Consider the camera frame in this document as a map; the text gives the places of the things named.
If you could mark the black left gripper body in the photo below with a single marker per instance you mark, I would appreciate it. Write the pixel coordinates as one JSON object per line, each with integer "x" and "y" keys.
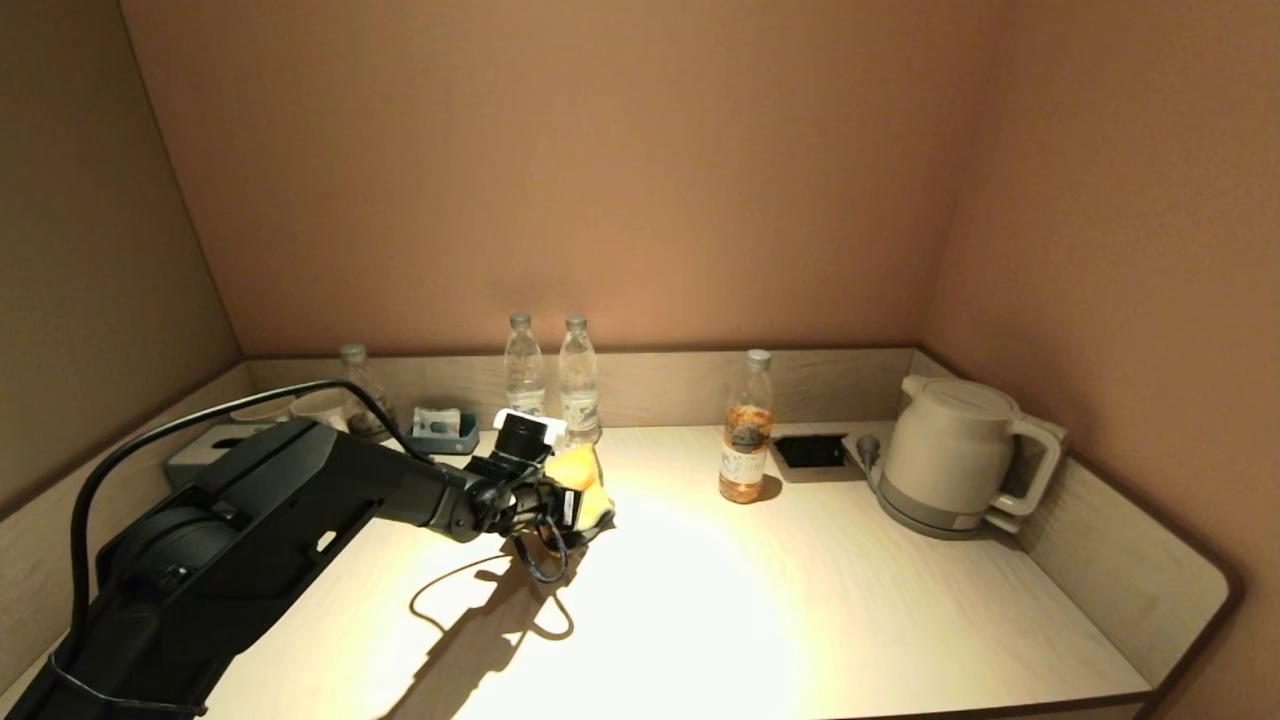
{"x": 520, "y": 505}

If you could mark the small blue tray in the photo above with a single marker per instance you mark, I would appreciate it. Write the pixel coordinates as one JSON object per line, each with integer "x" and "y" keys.
{"x": 445, "y": 444}

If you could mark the black recessed power socket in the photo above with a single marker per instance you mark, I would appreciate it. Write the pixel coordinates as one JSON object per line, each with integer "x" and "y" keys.
{"x": 810, "y": 452}

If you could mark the beige electric kettle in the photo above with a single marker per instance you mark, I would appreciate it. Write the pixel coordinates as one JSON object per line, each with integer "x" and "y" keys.
{"x": 945, "y": 440}

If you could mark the clear water bottle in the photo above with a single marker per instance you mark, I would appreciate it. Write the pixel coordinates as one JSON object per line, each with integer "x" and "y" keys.
{"x": 525, "y": 380}
{"x": 580, "y": 400}

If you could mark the amber tea plastic bottle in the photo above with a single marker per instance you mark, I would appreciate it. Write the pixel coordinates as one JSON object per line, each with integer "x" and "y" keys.
{"x": 746, "y": 450}

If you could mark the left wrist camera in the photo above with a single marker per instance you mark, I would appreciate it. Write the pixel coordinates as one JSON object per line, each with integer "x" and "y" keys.
{"x": 525, "y": 435}

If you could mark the grey kettle base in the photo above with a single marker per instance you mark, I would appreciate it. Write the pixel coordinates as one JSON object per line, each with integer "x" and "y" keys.
{"x": 920, "y": 514}

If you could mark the grey-blue tissue box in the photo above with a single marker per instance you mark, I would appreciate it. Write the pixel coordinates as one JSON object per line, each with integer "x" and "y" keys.
{"x": 195, "y": 455}

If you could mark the dark tea plastic bottle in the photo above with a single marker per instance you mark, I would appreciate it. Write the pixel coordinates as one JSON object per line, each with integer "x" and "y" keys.
{"x": 362, "y": 410}

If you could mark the grey power plug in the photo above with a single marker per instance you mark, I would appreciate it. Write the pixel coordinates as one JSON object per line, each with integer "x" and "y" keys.
{"x": 867, "y": 449}

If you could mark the white tea bag packet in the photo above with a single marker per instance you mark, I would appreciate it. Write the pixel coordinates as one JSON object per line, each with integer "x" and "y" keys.
{"x": 436, "y": 420}

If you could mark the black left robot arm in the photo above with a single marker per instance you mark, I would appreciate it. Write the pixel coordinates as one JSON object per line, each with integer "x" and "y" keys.
{"x": 250, "y": 540}

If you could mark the orange microfibre cloth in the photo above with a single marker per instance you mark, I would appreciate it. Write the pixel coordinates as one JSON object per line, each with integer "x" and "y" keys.
{"x": 580, "y": 480}

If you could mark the white ceramic mug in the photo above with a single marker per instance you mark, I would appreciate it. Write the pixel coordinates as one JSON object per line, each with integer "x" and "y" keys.
{"x": 262, "y": 408}
{"x": 320, "y": 408}

